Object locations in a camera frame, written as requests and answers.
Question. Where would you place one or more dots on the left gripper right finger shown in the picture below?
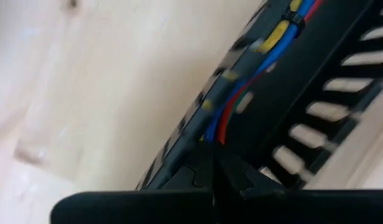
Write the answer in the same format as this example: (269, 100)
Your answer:
(303, 207)

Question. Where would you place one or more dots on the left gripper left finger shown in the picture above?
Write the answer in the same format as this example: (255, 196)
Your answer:
(132, 207)

